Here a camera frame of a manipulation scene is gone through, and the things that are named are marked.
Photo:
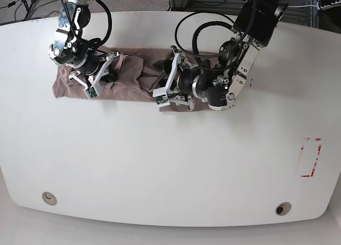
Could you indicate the right table grommet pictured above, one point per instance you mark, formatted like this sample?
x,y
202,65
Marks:
x,y
283,208

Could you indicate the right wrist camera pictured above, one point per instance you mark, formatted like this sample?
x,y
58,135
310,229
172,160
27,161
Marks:
x,y
93,92

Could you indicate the dusty pink T-shirt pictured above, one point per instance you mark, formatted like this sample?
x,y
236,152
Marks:
x,y
137,77

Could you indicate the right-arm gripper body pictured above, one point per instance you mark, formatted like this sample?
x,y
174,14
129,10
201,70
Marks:
x,y
93,69

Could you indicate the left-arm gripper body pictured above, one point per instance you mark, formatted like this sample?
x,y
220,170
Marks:
x,y
180,80

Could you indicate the white power strip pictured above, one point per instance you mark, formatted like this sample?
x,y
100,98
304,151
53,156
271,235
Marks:
x,y
328,4

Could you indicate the red tape marking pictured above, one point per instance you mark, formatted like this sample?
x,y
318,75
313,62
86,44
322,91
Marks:
x,y
308,156

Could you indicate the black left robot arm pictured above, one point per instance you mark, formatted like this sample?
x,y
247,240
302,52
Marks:
x,y
217,79

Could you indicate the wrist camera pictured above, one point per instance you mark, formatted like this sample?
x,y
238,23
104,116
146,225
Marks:
x,y
161,97
93,92

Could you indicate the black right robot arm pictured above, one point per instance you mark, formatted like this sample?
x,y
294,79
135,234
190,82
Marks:
x,y
81,59

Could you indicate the table grommet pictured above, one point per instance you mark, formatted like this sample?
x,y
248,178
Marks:
x,y
283,208
49,198

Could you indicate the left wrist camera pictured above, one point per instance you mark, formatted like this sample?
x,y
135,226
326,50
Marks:
x,y
161,97

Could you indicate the left table grommet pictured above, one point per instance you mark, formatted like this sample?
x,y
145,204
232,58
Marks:
x,y
49,198

